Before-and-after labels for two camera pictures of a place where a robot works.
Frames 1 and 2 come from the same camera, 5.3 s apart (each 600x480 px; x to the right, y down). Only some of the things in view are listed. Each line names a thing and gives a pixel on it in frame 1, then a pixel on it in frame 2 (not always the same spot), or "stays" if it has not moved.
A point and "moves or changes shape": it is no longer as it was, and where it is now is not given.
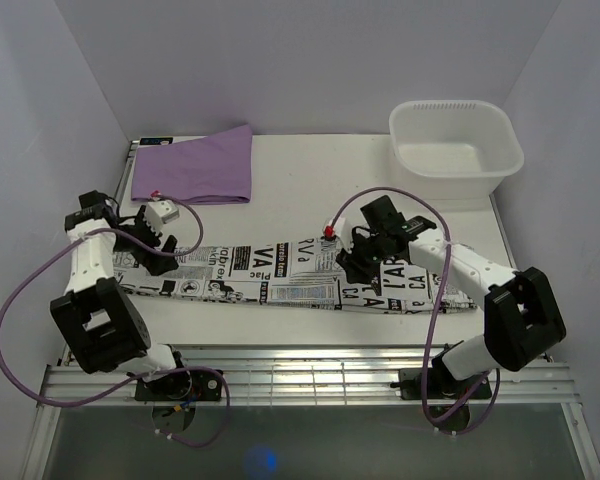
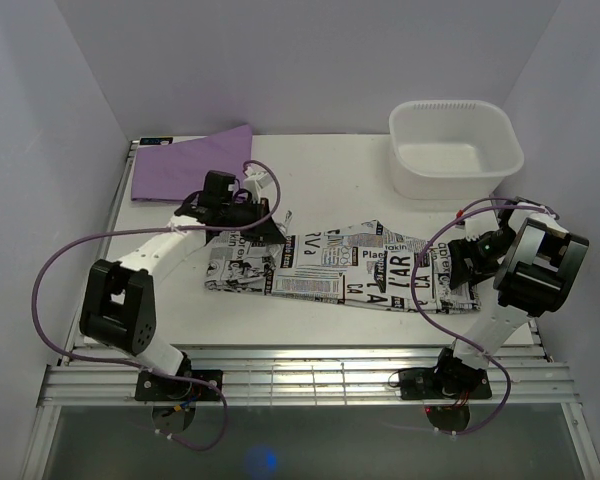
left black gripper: (155, 263) to (266, 230)
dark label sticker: (156, 140) stays
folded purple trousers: (215, 169) stays
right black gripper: (361, 274) to (459, 274)
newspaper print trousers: (299, 273) moves or changes shape
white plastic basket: (454, 149) stays
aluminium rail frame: (309, 376) stays
